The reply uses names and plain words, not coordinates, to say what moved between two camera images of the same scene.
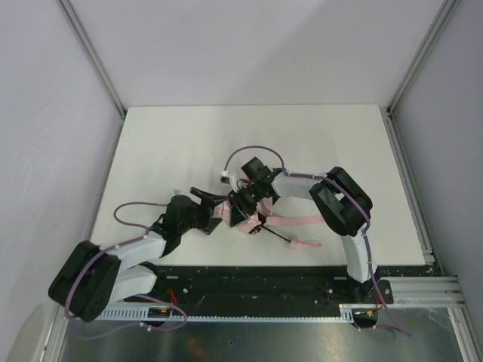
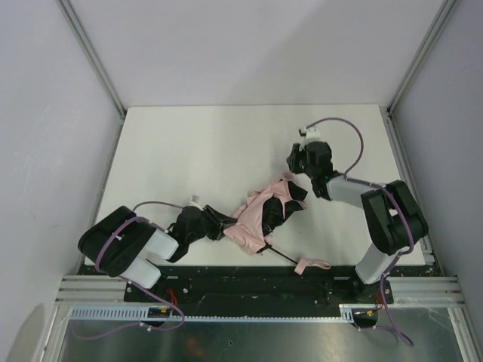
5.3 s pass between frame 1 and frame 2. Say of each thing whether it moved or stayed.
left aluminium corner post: stayed
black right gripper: moved
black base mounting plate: stayed
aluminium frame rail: stayed
